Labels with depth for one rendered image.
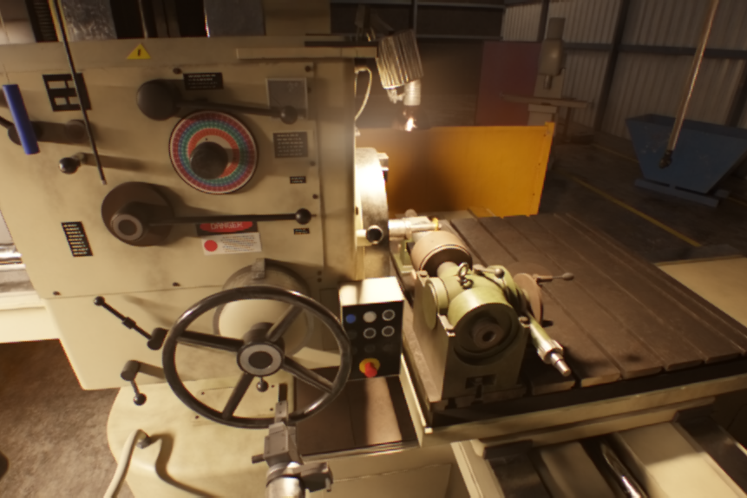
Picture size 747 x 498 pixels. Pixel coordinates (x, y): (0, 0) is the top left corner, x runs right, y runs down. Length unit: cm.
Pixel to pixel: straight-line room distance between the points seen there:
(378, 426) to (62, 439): 184
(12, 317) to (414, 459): 144
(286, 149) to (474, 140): 288
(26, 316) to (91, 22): 95
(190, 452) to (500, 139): 319
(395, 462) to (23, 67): 155
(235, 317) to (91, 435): 194
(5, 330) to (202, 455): 76
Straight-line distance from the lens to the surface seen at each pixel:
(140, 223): 92
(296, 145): 89
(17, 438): 302
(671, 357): 163
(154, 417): 186
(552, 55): 684
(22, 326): 169
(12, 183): 108
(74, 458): 273
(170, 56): 92
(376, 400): 171
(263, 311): 92
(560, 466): 154
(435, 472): 178
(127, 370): 121
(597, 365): 147
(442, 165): 362
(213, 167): 82
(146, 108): 86
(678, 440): 181
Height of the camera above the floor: 189
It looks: 28 degrees down
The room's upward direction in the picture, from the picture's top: 1 degrees clockwise
